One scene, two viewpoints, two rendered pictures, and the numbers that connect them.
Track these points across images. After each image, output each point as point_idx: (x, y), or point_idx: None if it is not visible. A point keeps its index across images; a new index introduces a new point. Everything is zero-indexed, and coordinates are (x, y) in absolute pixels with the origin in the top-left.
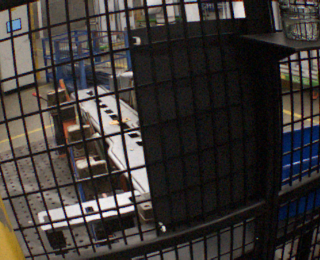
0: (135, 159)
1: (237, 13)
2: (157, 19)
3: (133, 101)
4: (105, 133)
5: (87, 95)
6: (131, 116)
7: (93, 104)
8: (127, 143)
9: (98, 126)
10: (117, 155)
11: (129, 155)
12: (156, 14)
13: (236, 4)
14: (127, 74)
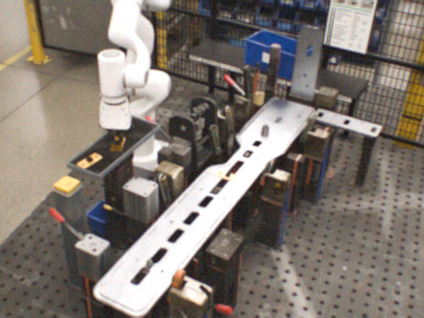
0: (281, 133)
1: (152, 33)
2: (125, 96)
3: (177, 188)
4: (256, 172)
5: (155, 269)
6: (211, 174)
7: (189, 231)
8: (263, 149)
9: (246, 185)
10: (284, 144)
11: (279, 139)
12: (123, 90)
13: (143, 25)
14: (150, 184)
